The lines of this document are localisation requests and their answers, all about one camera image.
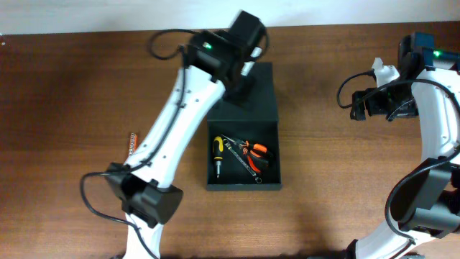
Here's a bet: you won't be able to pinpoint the dark green box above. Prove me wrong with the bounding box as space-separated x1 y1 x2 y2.
206 63 282 191

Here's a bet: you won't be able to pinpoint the yellow black screwdriver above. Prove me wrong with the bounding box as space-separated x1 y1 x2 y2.
212 136 224 178

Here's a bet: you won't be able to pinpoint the orange black long-nose pliers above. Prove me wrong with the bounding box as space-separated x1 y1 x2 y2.
223 135 274 163

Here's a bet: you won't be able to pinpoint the small red cutting pliers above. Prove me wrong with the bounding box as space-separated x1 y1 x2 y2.
247 153 270 173

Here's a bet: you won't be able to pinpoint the silver ratchet wrench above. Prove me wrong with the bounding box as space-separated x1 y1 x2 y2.
223 140 262 184

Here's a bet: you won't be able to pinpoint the orange socket bit rail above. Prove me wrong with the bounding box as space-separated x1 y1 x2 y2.
128 132 138 156

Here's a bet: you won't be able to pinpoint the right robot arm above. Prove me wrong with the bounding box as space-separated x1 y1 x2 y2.
339 32 459 259

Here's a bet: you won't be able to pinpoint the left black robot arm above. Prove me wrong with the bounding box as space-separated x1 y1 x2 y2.
105 11 267 258

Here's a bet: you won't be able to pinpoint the right black cable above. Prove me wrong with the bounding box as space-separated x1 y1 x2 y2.
336 70 460 259

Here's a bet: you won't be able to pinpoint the black cable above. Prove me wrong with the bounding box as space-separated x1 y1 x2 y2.
336 70 460 259
79 28 270 259

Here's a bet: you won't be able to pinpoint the left black cable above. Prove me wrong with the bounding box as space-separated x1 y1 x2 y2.
79 28 270 259

